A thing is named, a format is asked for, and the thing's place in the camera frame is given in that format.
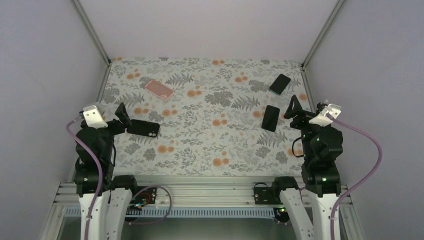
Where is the black phone case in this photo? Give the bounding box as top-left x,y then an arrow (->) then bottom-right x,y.
126,119 -> 160,138

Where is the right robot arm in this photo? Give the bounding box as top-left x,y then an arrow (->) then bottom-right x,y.
270,95 -> 343,240

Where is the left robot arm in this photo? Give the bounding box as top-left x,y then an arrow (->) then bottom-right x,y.
66,103 -> 140,240

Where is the pink phone case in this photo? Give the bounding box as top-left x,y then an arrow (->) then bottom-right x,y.
145,79 -> 174,101

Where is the teal-edged black smartphone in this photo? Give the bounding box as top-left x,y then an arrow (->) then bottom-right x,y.
269,74 -> 291,95

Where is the floral patterned table mat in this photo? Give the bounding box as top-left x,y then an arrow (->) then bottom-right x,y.
100,57 -> 310,177

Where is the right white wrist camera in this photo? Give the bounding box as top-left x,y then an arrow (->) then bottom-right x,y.
308,103 -> 342,127

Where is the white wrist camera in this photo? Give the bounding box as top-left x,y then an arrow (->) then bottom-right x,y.
82,102 -> 108,129
308,103 -> 342,127

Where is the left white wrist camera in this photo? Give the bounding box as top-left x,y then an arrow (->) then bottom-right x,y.
82,102 -> 108,129

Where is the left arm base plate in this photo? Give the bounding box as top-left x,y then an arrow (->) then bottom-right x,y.
126,187 -> 157,214

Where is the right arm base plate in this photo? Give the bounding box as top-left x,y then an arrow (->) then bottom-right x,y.
253,182 -> 275,205

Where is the aluminium mounting rail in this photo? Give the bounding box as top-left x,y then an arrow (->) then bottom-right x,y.
52,175 -> 354,220

